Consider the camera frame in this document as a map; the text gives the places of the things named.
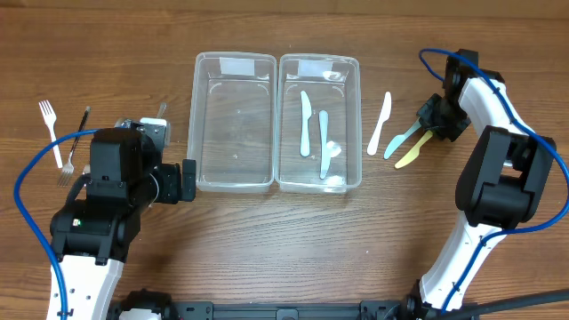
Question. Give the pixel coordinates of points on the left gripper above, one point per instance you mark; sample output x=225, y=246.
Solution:
x=188, y=180

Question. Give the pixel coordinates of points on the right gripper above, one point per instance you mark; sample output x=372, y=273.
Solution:
x=436, y=117

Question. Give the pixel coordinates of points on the teal plastic knife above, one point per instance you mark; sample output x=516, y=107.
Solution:
x=399, y=139

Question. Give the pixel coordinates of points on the yellow plastic knife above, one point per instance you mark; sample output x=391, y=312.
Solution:
x=414, y=152

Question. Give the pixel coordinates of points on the white plastic knife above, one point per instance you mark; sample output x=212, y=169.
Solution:
x=382, y=119

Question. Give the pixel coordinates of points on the pale blue plastic knife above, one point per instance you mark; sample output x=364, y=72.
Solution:
x=325, y=151

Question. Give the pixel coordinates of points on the light blue plastic knife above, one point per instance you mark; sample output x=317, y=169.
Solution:
x=306, y=113

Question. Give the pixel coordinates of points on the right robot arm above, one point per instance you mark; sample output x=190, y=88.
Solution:
x=499, y=189

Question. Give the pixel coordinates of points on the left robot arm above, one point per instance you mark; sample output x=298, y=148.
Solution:
x=92, y=232

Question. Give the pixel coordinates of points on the left clear plastic container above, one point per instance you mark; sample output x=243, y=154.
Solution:
x=230, y=132

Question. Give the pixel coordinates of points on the clear plastic container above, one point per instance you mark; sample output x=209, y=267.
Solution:
x=333, y=84
x=230, y=132

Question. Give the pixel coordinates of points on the right clear plastic container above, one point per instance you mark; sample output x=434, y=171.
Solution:
x=333, y=84

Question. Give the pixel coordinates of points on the white plastic fork far left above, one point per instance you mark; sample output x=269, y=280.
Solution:
x=50, y=119

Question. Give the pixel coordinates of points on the black-handled metal fork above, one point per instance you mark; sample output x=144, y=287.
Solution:
x=68, y=168

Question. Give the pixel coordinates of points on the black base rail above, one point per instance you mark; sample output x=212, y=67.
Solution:
x=266, y=311

